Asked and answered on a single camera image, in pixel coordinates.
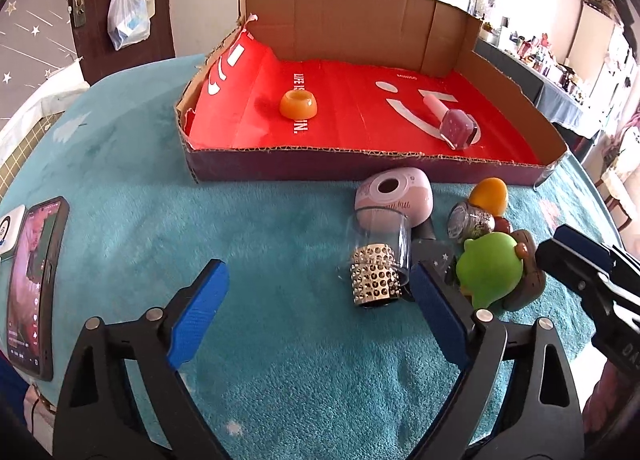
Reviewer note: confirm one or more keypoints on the pink nail polish bottle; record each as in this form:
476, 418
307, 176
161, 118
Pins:
457, 127

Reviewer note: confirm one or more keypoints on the small orange cup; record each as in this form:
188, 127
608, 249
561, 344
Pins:
299, 107

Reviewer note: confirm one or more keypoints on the orange egg-shaped toy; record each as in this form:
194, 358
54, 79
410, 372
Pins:
490, 195

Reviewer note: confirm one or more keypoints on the glitter nail polish bottle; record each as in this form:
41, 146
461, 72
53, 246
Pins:
470, 222

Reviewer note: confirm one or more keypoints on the dark starry nail polish bottle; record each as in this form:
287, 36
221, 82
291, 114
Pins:
427, 240

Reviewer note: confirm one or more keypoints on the red-lined cardboard box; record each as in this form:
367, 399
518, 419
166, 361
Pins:
350, 20

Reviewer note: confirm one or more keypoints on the black smartphone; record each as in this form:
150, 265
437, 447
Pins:
35, 290

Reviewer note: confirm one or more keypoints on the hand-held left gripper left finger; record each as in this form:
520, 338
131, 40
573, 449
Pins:
200, 312

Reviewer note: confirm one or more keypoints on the glass bottle with studded cap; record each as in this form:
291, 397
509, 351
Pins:
375, 280

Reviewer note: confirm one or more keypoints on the clear plastic bag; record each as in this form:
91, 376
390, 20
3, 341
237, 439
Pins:
127, 15

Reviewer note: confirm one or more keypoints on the white small device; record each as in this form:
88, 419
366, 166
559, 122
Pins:
10, 235

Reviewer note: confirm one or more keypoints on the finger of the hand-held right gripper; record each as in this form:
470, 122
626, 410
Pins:
570, 267
582, 241

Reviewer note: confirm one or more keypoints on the pink round device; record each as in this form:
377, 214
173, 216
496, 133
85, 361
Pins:
400, 205

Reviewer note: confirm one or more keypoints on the green toy figure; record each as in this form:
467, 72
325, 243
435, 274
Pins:
487, 270

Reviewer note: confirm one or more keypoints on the dark brown door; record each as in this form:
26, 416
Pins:
95, 50

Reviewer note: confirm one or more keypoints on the table with dark cloth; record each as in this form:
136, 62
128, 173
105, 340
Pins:
525, 80

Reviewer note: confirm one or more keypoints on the dark grid pattern mat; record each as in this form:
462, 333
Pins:
25, 155

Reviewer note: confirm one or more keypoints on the row of small table clutter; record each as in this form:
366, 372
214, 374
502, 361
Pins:
540, 55

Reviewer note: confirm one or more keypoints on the white cabinet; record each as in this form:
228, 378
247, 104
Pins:
605, 50

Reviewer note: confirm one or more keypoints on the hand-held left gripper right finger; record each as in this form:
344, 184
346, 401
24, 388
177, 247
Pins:
440, 320

